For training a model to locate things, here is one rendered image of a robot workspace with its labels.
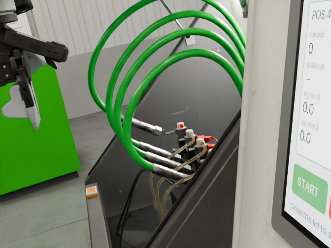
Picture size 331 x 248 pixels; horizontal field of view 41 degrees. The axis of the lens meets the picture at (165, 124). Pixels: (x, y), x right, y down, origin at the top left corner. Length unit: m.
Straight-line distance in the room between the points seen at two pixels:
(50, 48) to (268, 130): 0.43
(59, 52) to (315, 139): 0.50
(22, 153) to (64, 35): 3.47
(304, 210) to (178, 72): 0.88
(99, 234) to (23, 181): 3.39
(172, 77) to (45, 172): 3.19
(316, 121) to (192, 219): 0.30
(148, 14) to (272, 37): 7.09
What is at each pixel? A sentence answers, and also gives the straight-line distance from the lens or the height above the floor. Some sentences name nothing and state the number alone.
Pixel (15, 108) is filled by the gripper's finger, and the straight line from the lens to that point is 0.85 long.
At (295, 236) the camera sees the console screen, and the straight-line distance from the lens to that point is 0.53.
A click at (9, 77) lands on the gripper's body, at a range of 0.83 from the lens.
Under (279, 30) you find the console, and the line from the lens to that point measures 0.57.
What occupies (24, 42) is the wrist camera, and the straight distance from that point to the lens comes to 0.83.
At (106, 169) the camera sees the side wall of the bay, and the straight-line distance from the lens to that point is 1.35.
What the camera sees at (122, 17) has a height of 1.40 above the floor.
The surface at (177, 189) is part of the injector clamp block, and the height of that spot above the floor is 0.98.
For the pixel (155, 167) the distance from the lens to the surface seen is 0.77.
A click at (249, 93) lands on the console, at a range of 0.65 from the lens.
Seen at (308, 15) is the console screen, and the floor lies 1.36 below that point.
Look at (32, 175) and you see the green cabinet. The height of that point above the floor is 0.17.
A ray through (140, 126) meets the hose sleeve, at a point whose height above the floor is 1.16.
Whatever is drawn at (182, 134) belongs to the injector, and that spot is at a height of 1.12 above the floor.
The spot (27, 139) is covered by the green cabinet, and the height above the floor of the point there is 0.51.
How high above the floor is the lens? 1.39
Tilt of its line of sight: 14 degrees down
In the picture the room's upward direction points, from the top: 12 degrees counter-clockwise
